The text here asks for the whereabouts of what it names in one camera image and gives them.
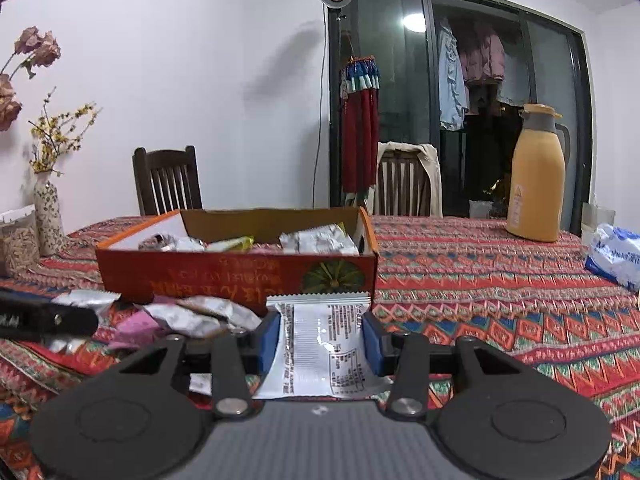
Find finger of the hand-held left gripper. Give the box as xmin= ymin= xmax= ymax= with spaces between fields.
xmin=0 ymin=290 xmax=100 ymax=340

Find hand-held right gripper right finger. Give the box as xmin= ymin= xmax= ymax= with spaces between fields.
xmin=362 ymin=311 xmax=542 ymax=422

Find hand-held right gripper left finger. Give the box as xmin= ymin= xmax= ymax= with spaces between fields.
xmin=101 ymin=310 xmax=283 ymax=419

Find white printed packet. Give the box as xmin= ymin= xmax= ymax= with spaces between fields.
xmin=252 ymin=294 xmax=394 ymax=401

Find pile of snack packets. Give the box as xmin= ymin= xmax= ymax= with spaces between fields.
xmin=47 ymin=289 xmax=264 ymax=396

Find pink snack packet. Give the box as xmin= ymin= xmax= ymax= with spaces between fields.
xmin=110 ymin=310 xmax=168 ymax=349

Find red orange cardboard box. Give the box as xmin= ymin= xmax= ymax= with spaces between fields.
xmin=95 ymin=206 xmax=379 ymax=317

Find yellow green bar packet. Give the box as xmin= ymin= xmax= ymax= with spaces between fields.
xmin=205 ymin=236 xmax=256 ymax=254

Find small silver snack packet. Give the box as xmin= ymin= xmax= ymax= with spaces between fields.
xmin=137 ymin=232 xmax=206 ymax=254

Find clear jar with white lid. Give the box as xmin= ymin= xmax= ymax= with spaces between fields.
xmin=0 ymin=205 xmax=41 ymax=277

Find speckled white vase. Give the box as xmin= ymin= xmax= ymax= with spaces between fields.
xmin=32 ymin=172 xmax=67 ymax=257

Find brown wooden chair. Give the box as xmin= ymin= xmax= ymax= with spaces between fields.
xmin=376 ymin=142 xmax=436 ymax=217

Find chair with beige cloth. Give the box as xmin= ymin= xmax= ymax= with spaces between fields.
xmin=377 ymin=141 xmax=444 ymax=218

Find dark wooden chair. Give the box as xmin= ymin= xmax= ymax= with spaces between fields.
xmin=132 ymin=146 xmax=203 ymax=217

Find yellow flower branches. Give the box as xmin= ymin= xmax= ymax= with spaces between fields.
xmin=28 ymin=87 xmax=101 ymax=177

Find red blue tassel decoration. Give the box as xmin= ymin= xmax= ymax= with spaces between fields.
xmin=341 ymin=57 xmax=381 ymax=195

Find yellow thermos jug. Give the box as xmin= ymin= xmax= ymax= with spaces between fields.
xmin=505 ymin=104 xmax=571 ymax=242

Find dark framed sliding glass door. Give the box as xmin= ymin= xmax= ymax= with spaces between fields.
xmin=327 ymin=0 xmax=593 ymax=233

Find white blue tissue pack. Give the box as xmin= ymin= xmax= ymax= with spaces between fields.
xmin=585 ymin=223 xmax=640 ymax=292

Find pink dried flowers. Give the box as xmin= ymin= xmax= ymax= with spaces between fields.
xmin=0 ymin=25 xmax=63 ymax=133

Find light blue hanging shirt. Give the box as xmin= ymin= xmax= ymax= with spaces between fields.
xmin=438 ymin=20 xmax=469 ymax=132

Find white hanging garment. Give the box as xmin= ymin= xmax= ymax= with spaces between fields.
xmin=497 ymin=77 xmax=531 ymax=107

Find pink hanging garment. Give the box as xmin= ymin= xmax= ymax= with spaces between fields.
xmin=457 ymin=27 xmax=506 ymax=84

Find black cable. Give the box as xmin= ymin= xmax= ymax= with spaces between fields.
xmin=311 ymin=65 xmax=327 ymax=209

